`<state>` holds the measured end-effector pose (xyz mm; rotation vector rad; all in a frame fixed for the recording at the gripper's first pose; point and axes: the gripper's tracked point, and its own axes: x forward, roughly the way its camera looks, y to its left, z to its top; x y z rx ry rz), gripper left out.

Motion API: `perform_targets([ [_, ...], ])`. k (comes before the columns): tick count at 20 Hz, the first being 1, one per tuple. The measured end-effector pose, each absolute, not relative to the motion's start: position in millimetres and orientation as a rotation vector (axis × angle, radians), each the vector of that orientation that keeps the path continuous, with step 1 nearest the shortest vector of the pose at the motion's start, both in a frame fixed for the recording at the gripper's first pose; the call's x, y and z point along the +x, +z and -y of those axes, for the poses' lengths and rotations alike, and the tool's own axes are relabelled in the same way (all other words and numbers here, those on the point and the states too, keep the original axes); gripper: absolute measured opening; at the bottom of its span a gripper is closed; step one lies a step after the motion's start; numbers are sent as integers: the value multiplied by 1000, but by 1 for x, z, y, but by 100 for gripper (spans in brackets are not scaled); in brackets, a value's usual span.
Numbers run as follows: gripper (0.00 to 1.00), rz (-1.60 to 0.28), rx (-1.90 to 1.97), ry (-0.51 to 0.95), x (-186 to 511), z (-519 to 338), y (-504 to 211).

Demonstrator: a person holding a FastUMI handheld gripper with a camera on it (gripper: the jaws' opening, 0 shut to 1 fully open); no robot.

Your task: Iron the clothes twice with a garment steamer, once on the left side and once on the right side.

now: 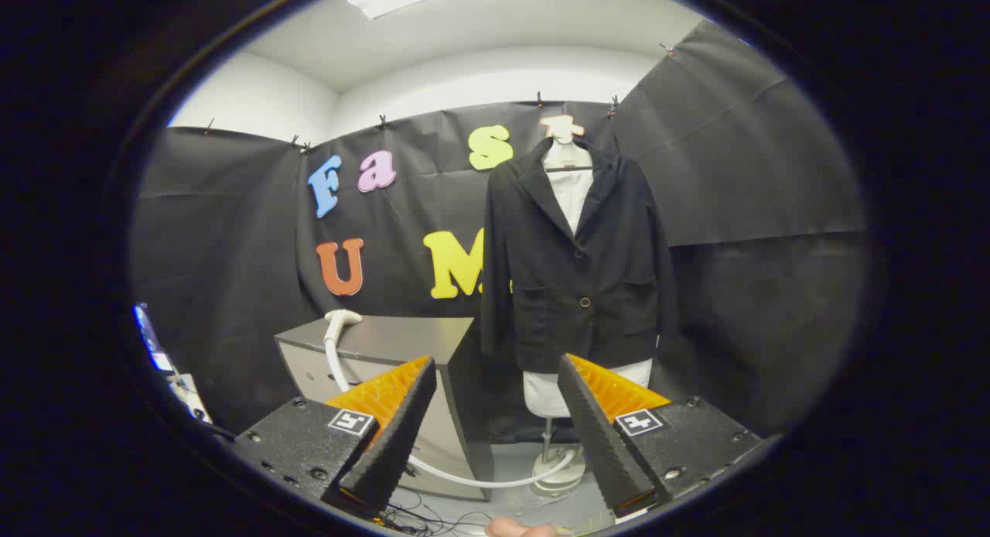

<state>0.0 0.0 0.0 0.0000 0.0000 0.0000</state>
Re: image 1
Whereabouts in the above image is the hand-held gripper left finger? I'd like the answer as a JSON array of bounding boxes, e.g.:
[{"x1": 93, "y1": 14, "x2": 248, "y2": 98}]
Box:
[{"x1": 232, "y1": 356, "x2": 438, "y2": 516}]

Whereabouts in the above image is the grey cabinet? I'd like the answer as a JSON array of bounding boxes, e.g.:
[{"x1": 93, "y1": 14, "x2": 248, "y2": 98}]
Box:
[{"x1": 275, "y1": 315, "x2": 496, "y2": 501}]

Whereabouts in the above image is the white garment steamer with hose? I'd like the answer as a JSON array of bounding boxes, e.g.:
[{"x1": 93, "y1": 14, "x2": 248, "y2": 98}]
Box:
[{"x1": 323, "y1": 309, "x2": 579, "y2": 490}]

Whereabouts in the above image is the white dress form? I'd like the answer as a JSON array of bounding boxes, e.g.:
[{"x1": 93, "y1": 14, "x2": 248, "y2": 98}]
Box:
[{"x1": 522, "y1": 139, "x2": 654, "y2": 497}]

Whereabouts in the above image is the white device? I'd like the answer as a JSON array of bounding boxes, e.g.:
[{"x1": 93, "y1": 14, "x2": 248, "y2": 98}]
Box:
[{"x1": 166, "y1": 371, "x2": 214, "y2": 424}]

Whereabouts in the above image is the black backdrop cloth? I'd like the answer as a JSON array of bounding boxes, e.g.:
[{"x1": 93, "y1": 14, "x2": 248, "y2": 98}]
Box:
[{"x1": 130, "y1": 20, "x2": 867, "y2": 445}]

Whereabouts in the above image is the black jacket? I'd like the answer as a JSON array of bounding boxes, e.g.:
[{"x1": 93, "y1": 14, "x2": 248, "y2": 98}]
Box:
[{"x1": 480, "y1": 135, "x2": 680, "y2": 374}]

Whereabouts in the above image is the thin black cable tangle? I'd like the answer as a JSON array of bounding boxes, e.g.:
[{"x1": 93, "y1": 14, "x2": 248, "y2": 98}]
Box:
[{"x1": 379, "y1": 487, "x2": 496, "y2": 536}]

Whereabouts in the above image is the white plastic hanger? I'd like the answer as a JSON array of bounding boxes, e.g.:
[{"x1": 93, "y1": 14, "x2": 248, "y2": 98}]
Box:
[{"x1": 543, "y1": 137, "x2": 595, "y2": 173}]

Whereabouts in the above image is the blue lit screen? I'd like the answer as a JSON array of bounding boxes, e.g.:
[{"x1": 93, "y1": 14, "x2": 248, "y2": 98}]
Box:
[{"x1": 133, "y1": 303, "x2": 176, "y2": 372}]

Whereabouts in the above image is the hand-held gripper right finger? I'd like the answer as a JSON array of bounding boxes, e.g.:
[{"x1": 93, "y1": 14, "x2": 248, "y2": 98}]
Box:
[{"x1": 557, "y1": 354, "x2": 766, "y2": 520}]

